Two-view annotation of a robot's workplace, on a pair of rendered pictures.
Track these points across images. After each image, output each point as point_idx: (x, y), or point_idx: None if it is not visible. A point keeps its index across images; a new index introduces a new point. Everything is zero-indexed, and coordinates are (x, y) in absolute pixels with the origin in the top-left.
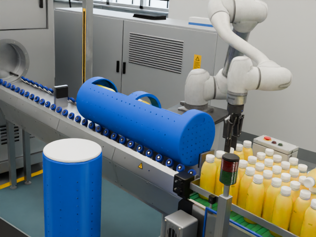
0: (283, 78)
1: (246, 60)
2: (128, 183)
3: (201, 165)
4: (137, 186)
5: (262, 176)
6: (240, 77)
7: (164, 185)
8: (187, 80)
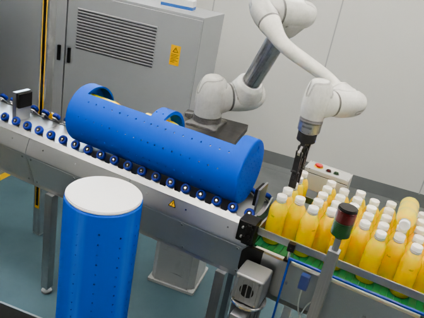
0: (361, 104)
1: (329, 84)
2: (147, 223)
3: (258, 202)
4: (161, 228)
5: None
6: (322, 104)
7: (209, 228)
8: (200, 88)
